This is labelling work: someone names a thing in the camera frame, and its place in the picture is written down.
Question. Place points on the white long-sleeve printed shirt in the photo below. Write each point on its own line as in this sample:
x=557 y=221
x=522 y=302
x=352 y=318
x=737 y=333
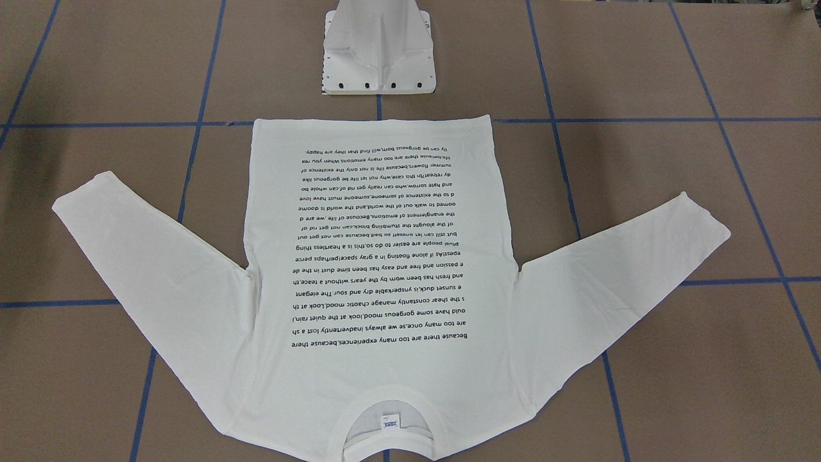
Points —
x=382 y=307

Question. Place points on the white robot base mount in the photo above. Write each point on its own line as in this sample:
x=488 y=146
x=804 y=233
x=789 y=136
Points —
x=378 y=47

